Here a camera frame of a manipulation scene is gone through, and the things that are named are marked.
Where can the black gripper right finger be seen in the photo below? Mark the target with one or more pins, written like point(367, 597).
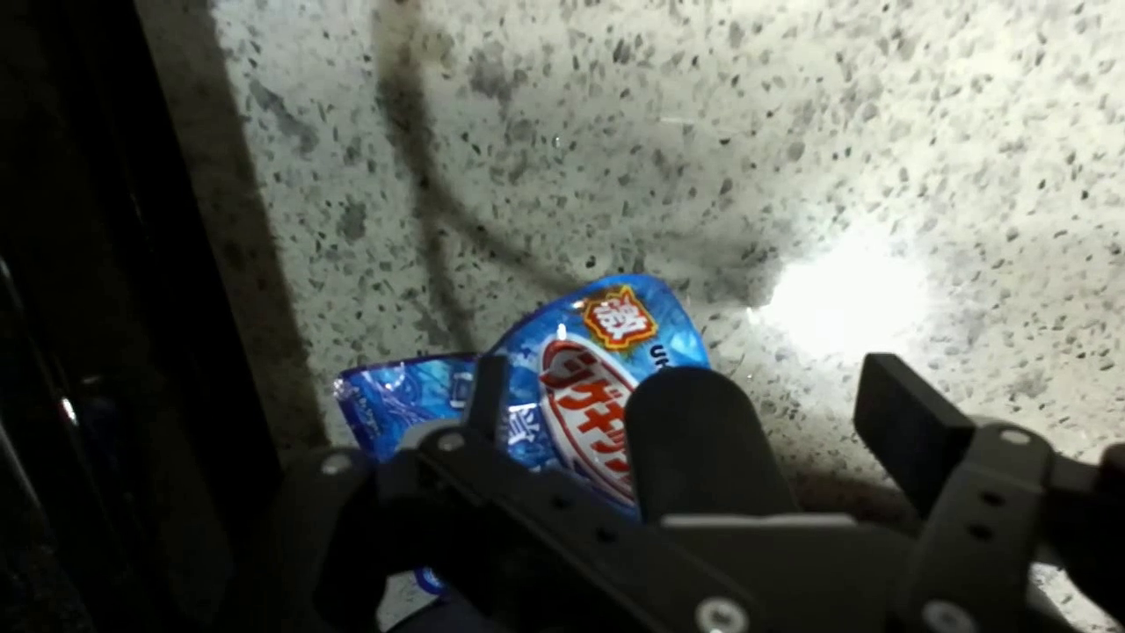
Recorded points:
point(978, 494)

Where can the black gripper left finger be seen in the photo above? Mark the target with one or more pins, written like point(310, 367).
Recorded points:
point(524, 549)

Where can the blue snack bag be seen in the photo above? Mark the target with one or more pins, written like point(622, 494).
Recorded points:
point(572, 373)

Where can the black electric stove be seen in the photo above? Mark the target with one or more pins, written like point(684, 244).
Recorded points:
point(135, 447)

